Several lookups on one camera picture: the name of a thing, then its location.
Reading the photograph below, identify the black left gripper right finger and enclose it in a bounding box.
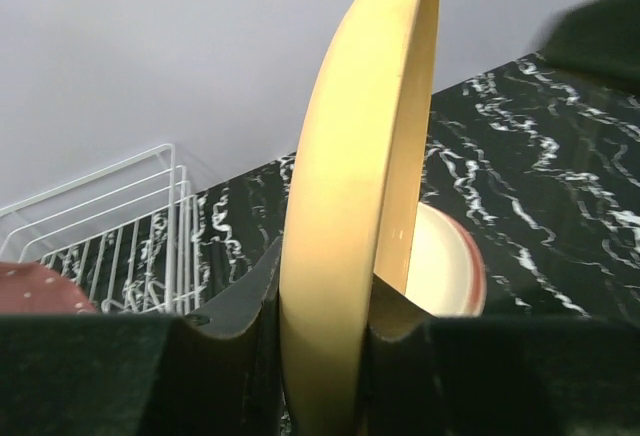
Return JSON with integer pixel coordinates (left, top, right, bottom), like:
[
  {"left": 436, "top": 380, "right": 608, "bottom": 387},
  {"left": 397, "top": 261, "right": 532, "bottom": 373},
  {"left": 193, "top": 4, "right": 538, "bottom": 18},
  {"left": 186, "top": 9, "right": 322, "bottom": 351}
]
[{"left": 364, "top": 279, "right": 639, "bottom": 435}]

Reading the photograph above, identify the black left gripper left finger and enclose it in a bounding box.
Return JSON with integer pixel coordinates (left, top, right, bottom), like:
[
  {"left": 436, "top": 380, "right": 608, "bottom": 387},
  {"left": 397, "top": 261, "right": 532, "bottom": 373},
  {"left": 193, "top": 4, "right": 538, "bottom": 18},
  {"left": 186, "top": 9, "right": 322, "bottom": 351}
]
[{"left": 1, "top": 241, "right": 283, "bottom": 435}]

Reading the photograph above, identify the cream pink plate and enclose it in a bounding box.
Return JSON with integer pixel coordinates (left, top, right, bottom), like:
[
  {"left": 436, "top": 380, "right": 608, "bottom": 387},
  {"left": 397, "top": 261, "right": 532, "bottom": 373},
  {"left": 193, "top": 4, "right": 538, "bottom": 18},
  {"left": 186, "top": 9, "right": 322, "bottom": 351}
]
[{"left": 444, "top": 214, "right": 487, "bottom": 316}]

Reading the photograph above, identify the pink polka dot plate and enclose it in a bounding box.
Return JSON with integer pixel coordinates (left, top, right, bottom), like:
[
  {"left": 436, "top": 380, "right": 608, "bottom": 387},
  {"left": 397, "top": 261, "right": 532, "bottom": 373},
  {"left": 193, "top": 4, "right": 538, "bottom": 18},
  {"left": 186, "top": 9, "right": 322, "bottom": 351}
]
[{"left": 1, "top": 262, "right": 98, "bottom": 314}]

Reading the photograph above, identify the yellow cream plate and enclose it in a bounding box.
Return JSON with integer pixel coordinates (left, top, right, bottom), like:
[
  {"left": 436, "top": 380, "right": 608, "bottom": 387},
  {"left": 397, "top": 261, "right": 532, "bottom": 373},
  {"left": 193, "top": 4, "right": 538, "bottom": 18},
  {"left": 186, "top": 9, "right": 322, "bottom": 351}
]
[{"left": 279, "top": 0, "right": 439, "bottom": 435}]

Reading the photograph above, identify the white wire dish rack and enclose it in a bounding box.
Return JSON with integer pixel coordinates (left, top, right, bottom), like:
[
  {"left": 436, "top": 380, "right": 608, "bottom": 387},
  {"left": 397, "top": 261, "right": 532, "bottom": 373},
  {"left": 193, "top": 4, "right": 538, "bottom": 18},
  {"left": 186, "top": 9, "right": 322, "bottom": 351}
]
[{"left": 1, "top": 143, "right": 205, "bottom": 315}]

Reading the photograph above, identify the beige bear print plate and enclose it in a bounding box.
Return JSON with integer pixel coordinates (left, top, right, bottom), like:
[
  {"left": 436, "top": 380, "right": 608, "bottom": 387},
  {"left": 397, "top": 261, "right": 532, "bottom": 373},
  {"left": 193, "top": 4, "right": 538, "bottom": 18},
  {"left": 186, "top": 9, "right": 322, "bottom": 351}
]
[{"left": 405, "top": 203, "right": 475, "bottom": 317}]

